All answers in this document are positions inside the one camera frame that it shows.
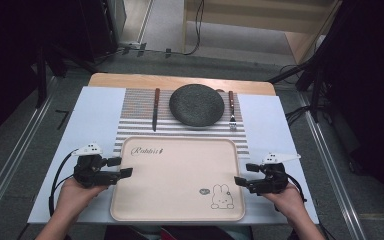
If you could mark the dark grey speckled plate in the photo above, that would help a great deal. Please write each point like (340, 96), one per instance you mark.
(196, 105)

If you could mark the aluminium floor rail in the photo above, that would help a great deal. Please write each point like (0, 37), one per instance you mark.
(16, 150)
(333, 166)

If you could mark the person's right hand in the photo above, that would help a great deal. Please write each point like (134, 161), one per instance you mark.
(290, 203)

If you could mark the beige tray with rabbit print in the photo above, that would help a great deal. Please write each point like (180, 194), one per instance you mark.
(176, 186)

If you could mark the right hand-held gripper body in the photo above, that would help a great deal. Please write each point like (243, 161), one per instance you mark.
(271, 181)

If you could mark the white table sheet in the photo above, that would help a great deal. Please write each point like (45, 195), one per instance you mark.
(93, 116)

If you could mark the person's dark clothing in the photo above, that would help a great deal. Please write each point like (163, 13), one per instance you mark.
(180, 233)

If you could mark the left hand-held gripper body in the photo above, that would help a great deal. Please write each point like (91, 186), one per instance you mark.
(91, 175)

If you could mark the light wooden frame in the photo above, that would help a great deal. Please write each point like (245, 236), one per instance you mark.
(240, 16)

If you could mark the black metal stand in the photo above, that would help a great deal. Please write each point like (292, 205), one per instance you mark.
(315, 86)
(41, 76)

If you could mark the person's left hand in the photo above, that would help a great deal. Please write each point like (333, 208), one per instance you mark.
(73, 198)

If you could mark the striped placemat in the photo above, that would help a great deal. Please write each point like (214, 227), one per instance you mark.
(140, 113)

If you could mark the white power strip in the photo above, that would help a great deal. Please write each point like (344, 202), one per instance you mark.
(131, 45)

